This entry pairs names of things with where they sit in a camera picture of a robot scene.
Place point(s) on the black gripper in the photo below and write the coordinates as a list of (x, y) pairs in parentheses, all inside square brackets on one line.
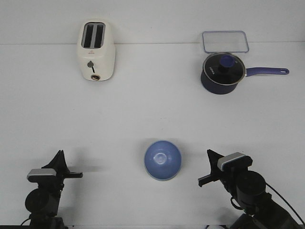
[(216, 174), (56, 184)]

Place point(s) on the blue bowl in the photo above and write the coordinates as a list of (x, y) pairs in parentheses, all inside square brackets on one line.
[(162, 160)]

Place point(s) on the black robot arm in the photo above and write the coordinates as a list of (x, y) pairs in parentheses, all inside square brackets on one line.
[(248, 193), (43, 202)]

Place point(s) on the dark blue saucepan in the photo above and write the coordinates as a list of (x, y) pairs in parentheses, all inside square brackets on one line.
[(222, 89)]

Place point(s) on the glass lid with blue knob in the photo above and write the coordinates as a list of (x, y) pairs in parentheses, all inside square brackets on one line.
[(224, 68)]

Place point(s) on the clear container with blue rim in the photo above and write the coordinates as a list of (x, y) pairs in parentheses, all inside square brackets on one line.
[(225, 41)]

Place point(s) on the cream white toaster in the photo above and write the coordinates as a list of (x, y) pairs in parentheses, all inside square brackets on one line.
[(96, 50)]

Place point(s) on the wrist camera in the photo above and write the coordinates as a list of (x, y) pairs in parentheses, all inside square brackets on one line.
[(236, 160), (40, 174)]

